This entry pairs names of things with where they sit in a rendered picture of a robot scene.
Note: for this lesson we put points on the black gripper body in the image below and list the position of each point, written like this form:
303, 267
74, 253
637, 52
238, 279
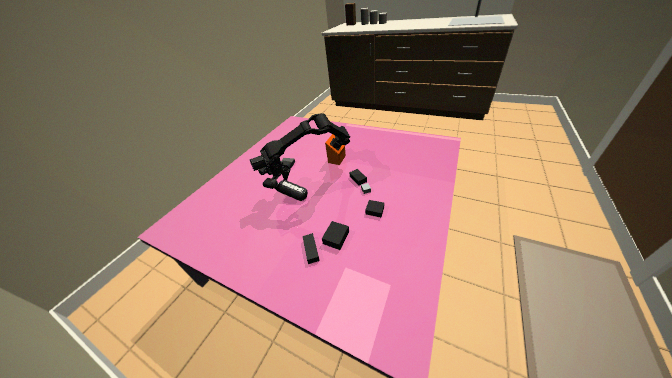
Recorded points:
276, 171

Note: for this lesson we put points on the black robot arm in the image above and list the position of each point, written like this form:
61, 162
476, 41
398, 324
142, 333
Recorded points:
271, 152

